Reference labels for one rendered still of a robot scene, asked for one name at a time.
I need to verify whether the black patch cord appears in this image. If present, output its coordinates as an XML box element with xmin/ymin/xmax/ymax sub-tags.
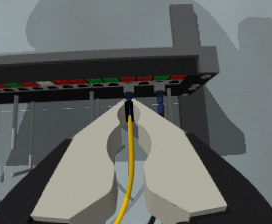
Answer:
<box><xmin>148</xmin><ymin>103</ymin><xmax>165</xmax><ymax>224</ymax></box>

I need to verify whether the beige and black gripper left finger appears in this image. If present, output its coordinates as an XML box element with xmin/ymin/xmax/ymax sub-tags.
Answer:
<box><xmin>0</xmin><ymin>99</ymin><xmax>130</xmax><ymax>224</ymax></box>

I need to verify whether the yellow patch cord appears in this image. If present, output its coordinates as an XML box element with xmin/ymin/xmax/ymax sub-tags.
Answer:
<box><xmin>114</xmin><ymin>106</ymin><xmax>135</xmax><ymax>224</ymax></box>

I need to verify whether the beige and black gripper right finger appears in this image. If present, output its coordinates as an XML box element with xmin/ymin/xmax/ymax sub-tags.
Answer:
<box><xmin>129</xmin><ymin>99</ymin><xmax>272</xmax><ymax>224</ymax></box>

